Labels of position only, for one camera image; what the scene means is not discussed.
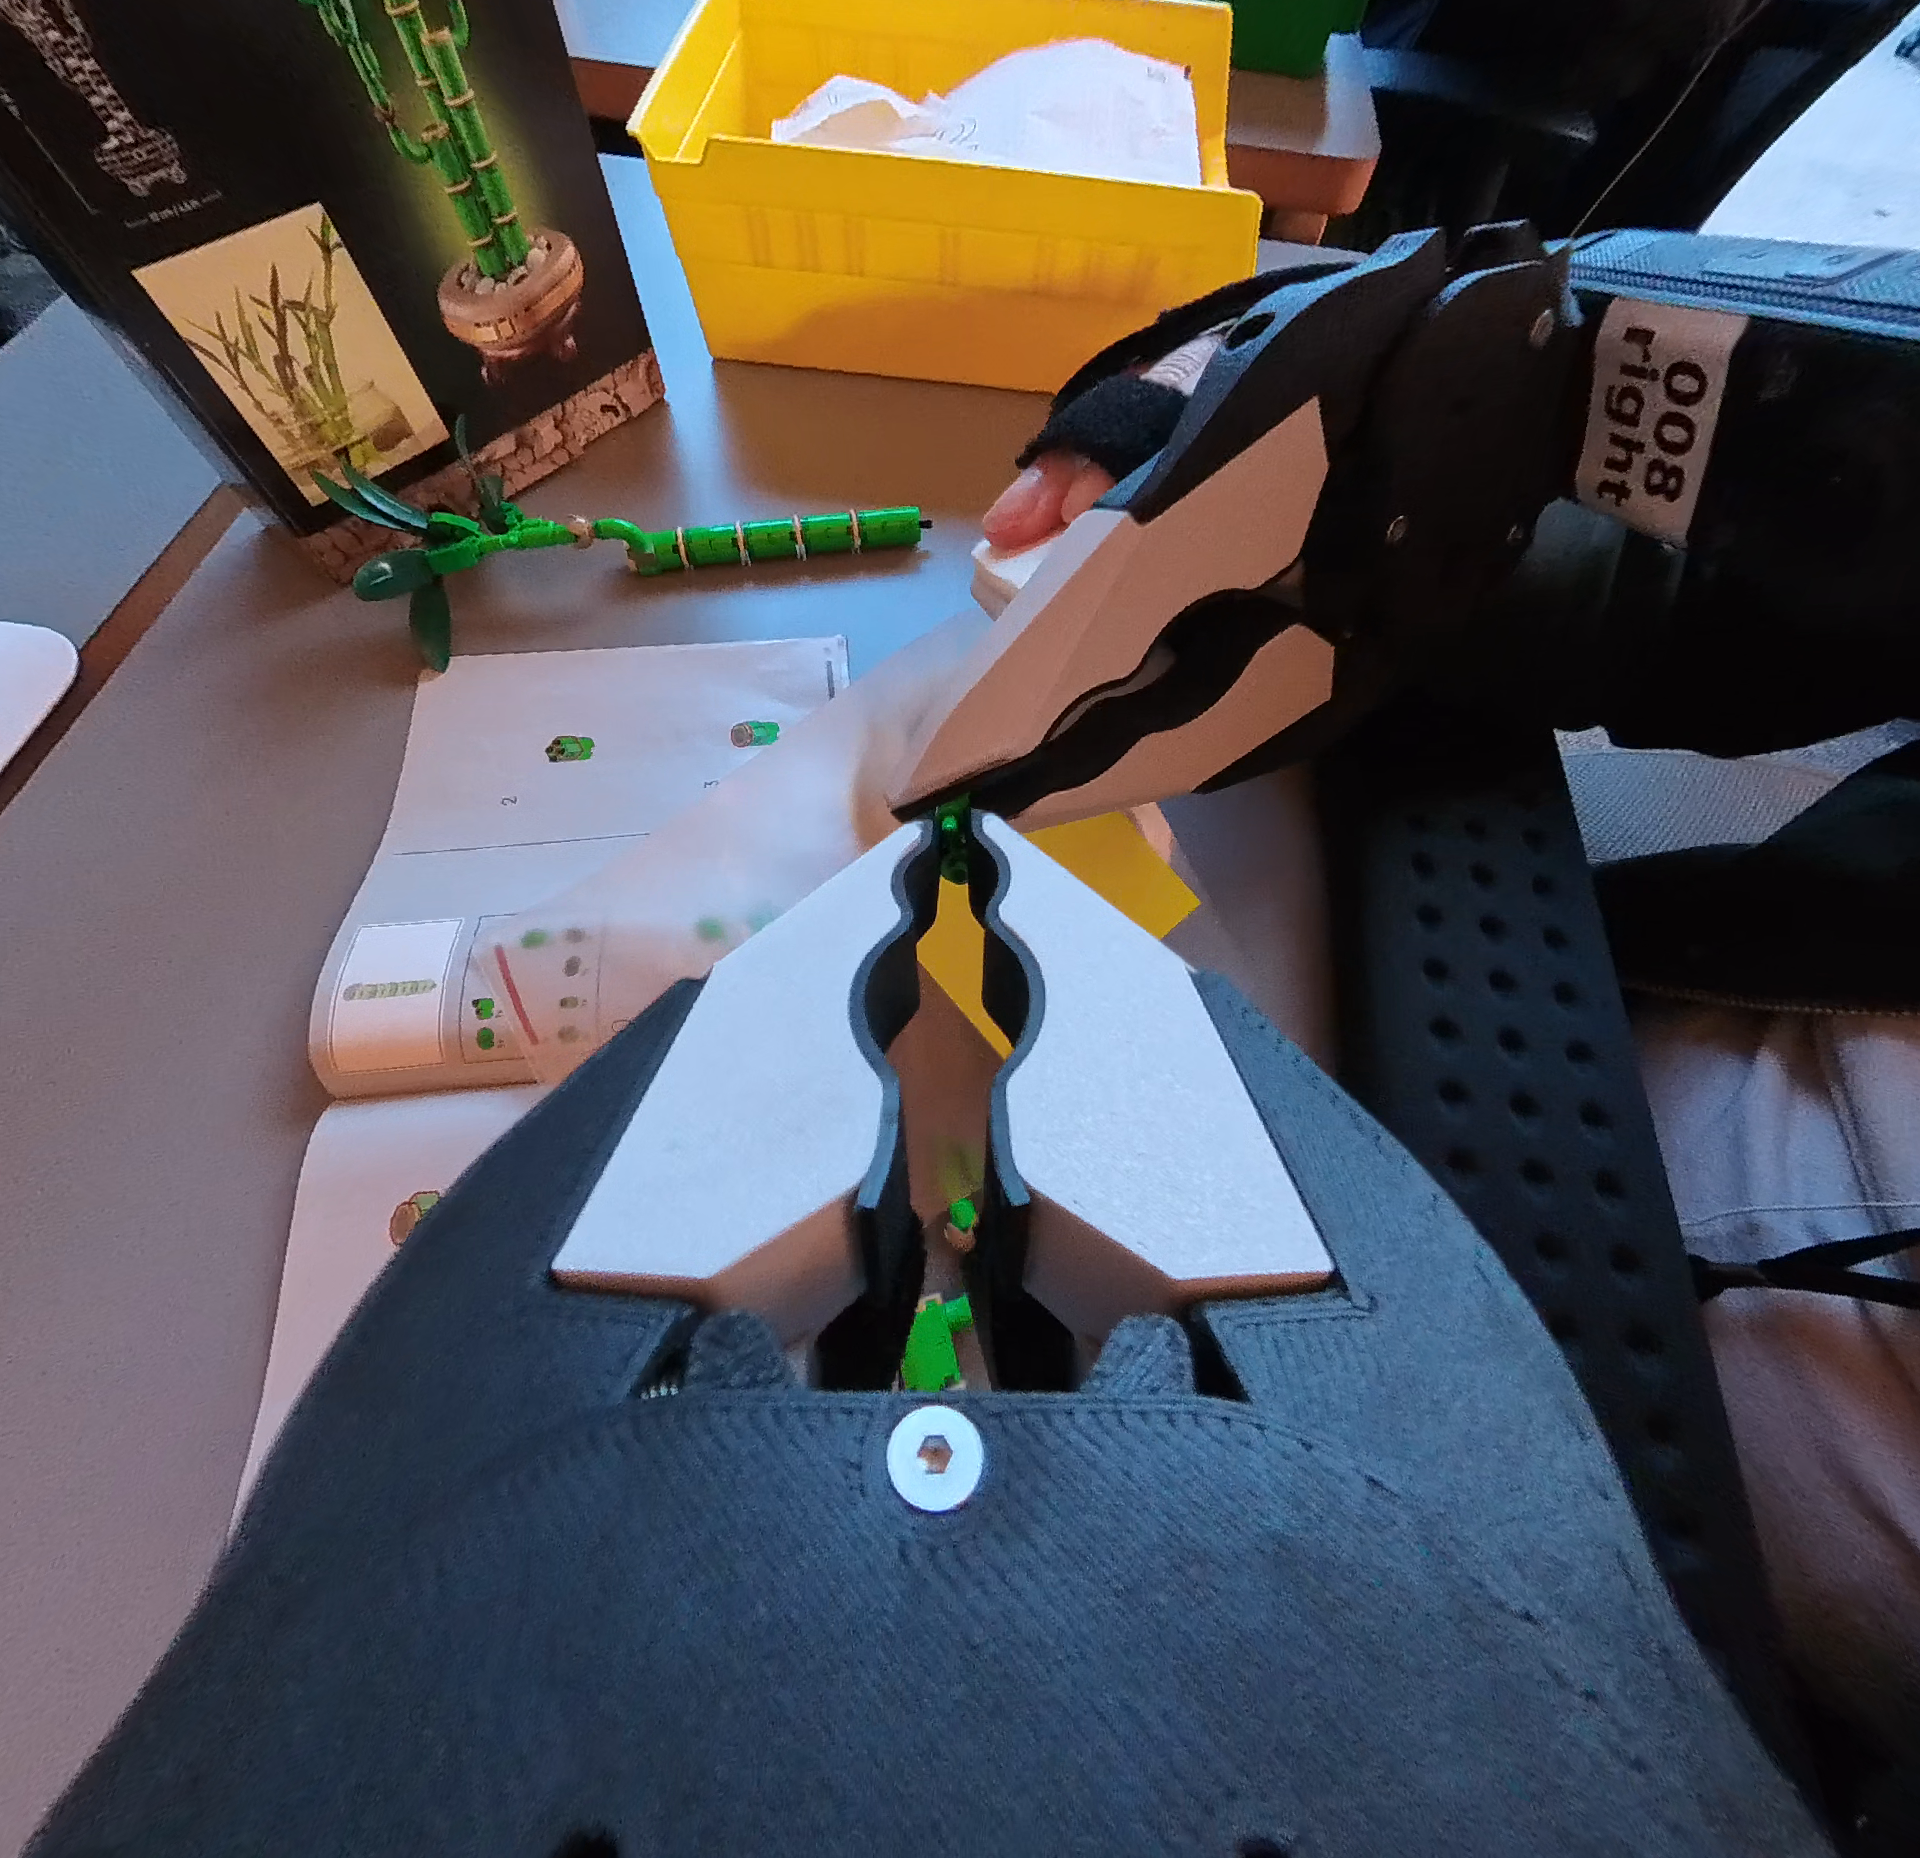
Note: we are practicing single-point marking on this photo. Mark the open instruction booklet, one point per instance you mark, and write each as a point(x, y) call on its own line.
point(601, 717)

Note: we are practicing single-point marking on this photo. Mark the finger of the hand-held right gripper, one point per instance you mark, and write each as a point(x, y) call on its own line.
point(1051, 612)
point(1231, 717)

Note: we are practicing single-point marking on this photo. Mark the white crumpled paper bags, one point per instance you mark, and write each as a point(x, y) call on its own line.
point(1051, 101)

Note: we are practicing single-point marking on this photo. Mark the person's dark jacket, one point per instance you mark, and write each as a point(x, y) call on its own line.
point(1770, 913)

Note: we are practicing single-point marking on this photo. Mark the yellow paper sheet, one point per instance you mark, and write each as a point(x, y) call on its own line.
point(1111, 867)

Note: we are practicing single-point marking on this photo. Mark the long leafy brick bamboo stalk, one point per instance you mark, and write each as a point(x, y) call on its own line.
point(750, 539)

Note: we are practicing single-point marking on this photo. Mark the black bamboo toy set box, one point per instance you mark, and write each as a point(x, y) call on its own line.
point(227, 118)

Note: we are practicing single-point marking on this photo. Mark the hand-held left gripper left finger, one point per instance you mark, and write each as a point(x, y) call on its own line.
point(720, 1137)

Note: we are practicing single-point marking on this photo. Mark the yellow plastic bin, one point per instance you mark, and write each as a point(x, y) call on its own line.
point(929, 284)

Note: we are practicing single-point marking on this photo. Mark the small green brick piece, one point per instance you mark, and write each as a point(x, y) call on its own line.
point(950, 839)

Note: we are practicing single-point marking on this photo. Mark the person's right hand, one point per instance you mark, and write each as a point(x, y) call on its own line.
point(1051, 500)

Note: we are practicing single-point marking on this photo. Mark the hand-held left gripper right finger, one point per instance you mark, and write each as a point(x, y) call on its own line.
point(1155, 1137)

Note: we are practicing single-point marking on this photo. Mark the person's beige pants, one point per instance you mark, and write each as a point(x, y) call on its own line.
point(1801, 1137)

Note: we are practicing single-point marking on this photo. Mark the black perforated chair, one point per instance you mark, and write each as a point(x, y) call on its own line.
point(1500, 1017)

